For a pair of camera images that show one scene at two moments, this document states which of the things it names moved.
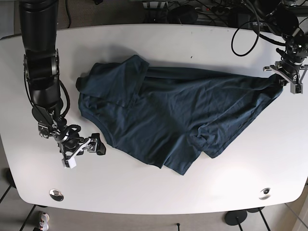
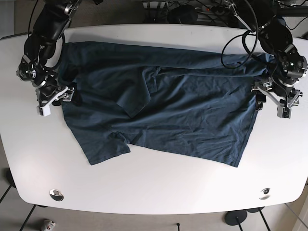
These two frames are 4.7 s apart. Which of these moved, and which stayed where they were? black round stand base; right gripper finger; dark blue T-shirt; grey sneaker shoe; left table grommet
Moved: dark blue T-shirt; grey sneaker shoe; right gripper finger
Stayed: black round stand base; left table grommet
